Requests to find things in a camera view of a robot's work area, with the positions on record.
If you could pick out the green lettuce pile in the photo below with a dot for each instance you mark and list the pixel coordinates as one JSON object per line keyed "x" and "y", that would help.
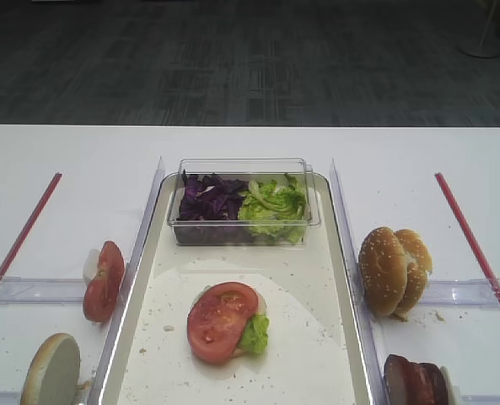
{"x": 270, "y": 206}

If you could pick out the green lettuce leaf on bun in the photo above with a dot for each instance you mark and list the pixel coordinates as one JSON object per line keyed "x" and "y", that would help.
{"x": 254, "y": 338}

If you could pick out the dark red meat patties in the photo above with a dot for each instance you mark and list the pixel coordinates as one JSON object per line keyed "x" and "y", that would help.
{"x": 411, "y": 383}

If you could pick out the clear plastic salad container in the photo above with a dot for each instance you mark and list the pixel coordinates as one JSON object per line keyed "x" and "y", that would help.
{"x": 235, "y": 232}

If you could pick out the shredded purple cabbage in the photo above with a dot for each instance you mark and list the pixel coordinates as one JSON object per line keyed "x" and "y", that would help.
{"x": 211, "y": 198}

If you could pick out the bottom bun slice on tray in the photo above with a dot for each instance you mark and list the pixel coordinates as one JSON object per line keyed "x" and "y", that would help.
{"x": 261, "y": 310}

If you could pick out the front sesame bun top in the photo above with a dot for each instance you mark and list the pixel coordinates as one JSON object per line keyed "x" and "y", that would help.
{"x": 383, "y": 268}

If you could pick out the sesame bun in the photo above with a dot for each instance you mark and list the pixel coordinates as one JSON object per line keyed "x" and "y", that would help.
{"x": 419, "y": 266}
{"x": 383, "y": 268}

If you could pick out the white metal tray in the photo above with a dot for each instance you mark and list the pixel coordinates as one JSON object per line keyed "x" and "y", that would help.
{"x": 312, "y": 356}

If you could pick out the left clear acrylic divider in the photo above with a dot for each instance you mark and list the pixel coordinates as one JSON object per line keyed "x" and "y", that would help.
{"x": 109, "y": 376}

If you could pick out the clear acrylic divider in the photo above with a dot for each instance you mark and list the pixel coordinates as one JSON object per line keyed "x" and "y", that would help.
{"x": 109, "y": 376}
{"x": 372, "y": 369}

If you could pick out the rear sesame bun top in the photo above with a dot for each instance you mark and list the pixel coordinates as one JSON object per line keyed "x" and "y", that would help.
{"x": 419, "y": 266}

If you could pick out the left red tape strip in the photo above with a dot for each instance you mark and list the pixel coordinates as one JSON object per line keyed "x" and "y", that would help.
{"x": 12, "y": 253}

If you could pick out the red tape strip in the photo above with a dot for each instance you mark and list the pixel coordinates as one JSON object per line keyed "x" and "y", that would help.
{"x": 469, "y": 235}
{"x": 12, "y": 253}

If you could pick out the right clear acrylic divider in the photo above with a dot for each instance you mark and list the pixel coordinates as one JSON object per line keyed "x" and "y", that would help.
{"x": 372, "y": 369}

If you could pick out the right red tape strip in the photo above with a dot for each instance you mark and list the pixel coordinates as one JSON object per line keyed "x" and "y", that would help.
{"x": 469, "y": 235}

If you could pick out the upright bun slice left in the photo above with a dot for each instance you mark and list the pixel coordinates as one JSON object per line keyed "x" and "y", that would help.
{"x": 52, "y": 377}

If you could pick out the white patty holder block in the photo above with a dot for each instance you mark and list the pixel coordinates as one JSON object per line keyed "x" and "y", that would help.
{"x": 454, "y": 397}

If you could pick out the upper right clear rail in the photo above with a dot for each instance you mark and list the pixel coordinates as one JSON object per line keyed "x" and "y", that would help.
{"x": 479, "y": 293}

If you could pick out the clear rail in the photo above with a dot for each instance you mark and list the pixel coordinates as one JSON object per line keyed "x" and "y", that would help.
{"x": 10, "y": 397}
{"x": 479, "y": 293}
{"x": 43, "y": 291}
{"x": 480, "y": 400}

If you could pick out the upper left clear rail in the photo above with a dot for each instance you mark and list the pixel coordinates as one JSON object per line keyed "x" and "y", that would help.
{"x": 43, "y": 291}

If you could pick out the lower right clear rail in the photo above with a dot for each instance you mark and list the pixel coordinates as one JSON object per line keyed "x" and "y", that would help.
{"x": 480, "y": 400}

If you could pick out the lower left clear rail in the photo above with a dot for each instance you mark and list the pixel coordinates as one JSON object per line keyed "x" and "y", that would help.
{"x": 10, "y": 397}

